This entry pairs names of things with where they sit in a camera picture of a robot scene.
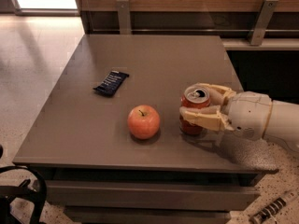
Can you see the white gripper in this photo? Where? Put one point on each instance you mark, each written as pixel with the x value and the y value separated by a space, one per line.
pixel 249 114

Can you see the red coke can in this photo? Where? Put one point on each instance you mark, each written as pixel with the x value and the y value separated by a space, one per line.
pixel 195 96

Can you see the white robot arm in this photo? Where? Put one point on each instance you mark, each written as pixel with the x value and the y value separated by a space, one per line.
pixel 282 126

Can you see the striped robot base part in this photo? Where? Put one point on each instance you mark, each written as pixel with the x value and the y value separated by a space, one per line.
pixel 274 207

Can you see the red apple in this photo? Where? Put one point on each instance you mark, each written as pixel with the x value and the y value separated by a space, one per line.
pixel 143 122

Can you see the dark blue snack bar wrapper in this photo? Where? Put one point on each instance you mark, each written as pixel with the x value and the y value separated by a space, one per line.
pixel 111 83

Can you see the grey drawer cabinet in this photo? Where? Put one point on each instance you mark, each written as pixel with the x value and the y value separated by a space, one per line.
pixel 94 167

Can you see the right grey metal bracket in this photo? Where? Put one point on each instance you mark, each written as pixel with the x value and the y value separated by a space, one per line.
pixel 264 16

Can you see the grey metal bracket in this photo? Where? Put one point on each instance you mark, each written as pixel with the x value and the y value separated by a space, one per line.
pixel 124 17
pixel 264 16

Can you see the left grey metal bracket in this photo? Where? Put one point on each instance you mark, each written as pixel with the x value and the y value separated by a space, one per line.
pixel 124 17

